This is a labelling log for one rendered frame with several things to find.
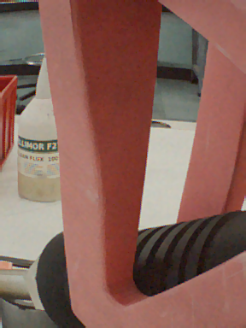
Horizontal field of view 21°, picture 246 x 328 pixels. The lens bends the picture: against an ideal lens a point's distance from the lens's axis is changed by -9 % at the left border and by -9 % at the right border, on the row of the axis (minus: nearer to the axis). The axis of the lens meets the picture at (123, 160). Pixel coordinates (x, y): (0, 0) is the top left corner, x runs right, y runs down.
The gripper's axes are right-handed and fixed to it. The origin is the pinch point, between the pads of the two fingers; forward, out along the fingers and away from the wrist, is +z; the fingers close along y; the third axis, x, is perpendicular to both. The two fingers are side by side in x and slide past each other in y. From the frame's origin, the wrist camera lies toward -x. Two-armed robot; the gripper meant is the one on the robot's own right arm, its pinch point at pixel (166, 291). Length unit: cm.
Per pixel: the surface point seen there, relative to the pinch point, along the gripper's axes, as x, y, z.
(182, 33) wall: -229, -341, 174
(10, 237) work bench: -14.1, -11.9, 19.2
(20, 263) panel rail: -5.9, -3.4, 8.0
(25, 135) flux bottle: -19.8, -16.3, 17.4
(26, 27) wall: -300, -261, 209
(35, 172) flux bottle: -18.1, -16.6, 19.1
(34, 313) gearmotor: -3.5, -1.9, 7.1
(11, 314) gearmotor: -4.0, -1.5, 7.6
